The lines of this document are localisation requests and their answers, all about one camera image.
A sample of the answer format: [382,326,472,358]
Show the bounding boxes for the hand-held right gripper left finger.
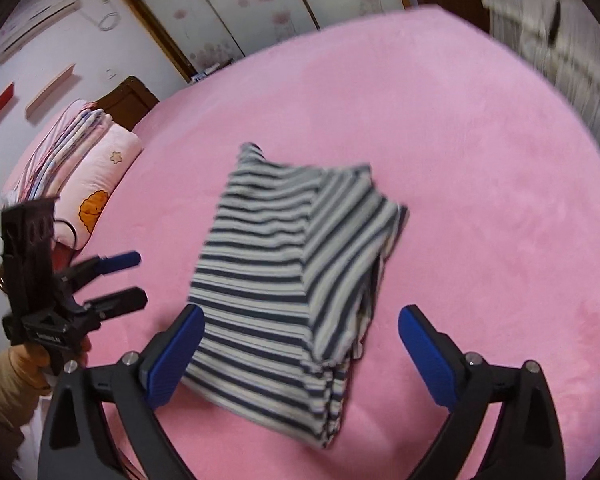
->
[37,305,206,480]

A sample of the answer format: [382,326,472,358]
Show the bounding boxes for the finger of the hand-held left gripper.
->
[59,251,142,289]
[83,286,148,323]

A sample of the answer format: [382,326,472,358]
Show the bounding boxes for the thin black cable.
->
[52,217,79,262]

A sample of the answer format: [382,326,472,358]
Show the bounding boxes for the floral sliding door wardrobe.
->
[104,0,421,83]

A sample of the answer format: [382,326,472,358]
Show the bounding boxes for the white wall cable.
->
[87,0,121,31]

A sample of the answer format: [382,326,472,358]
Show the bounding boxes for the pale wooden wall shelf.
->
[25,63,79,119]

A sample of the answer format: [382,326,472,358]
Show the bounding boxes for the pink flower print pillow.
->
[55,125,145,252]

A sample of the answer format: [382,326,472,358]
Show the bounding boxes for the pink fleece blanket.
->
[0,4,600,480]

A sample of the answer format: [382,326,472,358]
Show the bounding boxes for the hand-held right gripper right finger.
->
[399,305,566,480]

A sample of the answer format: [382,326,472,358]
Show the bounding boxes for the folded striped pink quilts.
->
[2,99,114,207]

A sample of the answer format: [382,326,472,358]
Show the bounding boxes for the person's left hand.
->
[9,336,92,378]

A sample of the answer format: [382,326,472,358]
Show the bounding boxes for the grey white striped shirt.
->
[180,142,411,451]

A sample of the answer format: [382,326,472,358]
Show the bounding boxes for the dark wooden headboard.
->
[96,76,160,131]

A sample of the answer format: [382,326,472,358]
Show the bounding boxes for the person's left forearm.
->
[0,347,51,463]

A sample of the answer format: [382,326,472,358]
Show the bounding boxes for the white air conditioner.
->
[0,0,84,64]

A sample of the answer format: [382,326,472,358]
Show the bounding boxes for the beige draped cloth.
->
[482,0,600,161]

